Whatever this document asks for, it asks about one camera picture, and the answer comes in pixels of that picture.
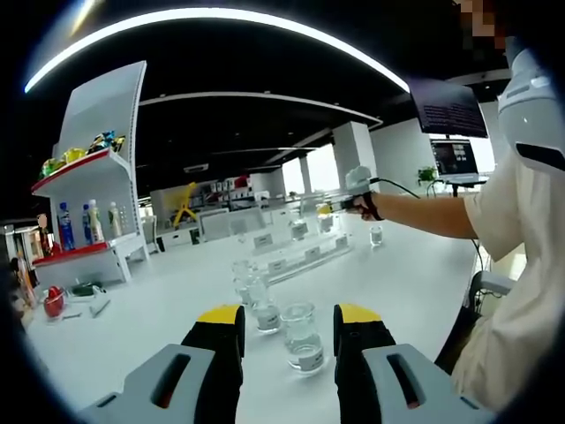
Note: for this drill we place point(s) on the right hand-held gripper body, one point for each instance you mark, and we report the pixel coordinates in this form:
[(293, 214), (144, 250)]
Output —
[(358, 181)]

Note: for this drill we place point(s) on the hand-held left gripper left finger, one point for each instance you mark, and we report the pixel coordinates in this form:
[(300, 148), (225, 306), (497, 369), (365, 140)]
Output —
[(212, 358)]

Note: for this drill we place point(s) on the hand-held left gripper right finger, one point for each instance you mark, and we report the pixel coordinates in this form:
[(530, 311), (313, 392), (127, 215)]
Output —
[(357, 358)]

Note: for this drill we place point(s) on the clear acrylic reagent rack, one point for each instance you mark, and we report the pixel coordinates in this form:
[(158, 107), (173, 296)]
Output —
[(293, 270)]

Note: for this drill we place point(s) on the white beige drink bottle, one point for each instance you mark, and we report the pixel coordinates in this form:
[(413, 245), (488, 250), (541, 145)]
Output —
[(115, 219)]

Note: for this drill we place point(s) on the white green drink bottle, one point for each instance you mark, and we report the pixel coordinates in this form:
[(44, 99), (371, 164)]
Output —
[(96, 223)]

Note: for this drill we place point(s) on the small blue drink bottle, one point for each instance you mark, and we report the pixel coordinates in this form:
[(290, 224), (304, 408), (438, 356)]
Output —
[(85, 226)]

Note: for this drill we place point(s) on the tall blue drink bottle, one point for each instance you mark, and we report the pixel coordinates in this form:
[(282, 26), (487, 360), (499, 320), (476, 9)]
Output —
[(66, 227)]

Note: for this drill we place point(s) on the person's right hand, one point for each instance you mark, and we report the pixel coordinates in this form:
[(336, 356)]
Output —
[(368, 209)]

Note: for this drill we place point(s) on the potted green plant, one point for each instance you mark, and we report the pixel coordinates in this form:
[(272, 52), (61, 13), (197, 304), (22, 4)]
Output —
[(426, 174)]

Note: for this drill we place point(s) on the bright computer monitor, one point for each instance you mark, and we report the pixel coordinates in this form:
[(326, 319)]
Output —
[(454, 159)]

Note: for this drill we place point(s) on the grey desk partition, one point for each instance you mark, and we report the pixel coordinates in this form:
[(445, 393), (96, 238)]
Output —
[(231, 223)]

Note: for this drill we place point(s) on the storage shelves with boxes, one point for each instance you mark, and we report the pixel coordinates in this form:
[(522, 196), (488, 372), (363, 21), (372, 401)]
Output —
[(229, 192)]

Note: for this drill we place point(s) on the dark text monitor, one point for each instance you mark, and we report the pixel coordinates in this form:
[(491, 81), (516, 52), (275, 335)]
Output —
[(450, 108)]

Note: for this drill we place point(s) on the dark green small device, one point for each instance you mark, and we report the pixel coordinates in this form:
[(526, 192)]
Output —
[(86, 289)]

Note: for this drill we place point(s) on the ceiling air vent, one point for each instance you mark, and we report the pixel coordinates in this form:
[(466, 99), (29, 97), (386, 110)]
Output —
[(196, 168)]

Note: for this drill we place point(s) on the white seat chair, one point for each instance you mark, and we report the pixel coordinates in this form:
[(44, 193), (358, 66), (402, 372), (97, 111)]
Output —
[(492, 282)]

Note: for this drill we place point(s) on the red round container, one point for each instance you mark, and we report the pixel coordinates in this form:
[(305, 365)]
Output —
[(54, 301)]

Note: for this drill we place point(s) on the white worn chest device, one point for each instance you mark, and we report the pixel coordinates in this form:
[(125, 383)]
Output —
[(525, 115)]

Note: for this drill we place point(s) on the person in beige shirt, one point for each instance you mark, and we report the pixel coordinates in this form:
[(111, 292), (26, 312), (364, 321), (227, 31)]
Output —
[(521, 274)]

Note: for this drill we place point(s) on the black yellow snack bag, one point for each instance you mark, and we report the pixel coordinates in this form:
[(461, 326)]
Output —
[(118, 144)]

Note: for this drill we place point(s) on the curved ceiling light strip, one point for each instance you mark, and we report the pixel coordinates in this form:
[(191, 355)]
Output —
[(198, 13)]

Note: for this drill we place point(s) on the blue snack bag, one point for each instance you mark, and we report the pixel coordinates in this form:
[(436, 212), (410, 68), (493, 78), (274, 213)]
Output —
[(102, 140)]

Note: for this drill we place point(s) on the yellow green snack bag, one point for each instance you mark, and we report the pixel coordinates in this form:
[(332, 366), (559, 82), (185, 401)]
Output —
[(50, 167)]

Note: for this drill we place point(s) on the white display shelf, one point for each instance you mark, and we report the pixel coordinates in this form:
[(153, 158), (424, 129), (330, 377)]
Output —
[(101, 101)]

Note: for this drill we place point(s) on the yellow frame structure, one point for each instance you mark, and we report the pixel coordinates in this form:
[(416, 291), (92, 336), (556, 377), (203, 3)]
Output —
[(185, 205)]

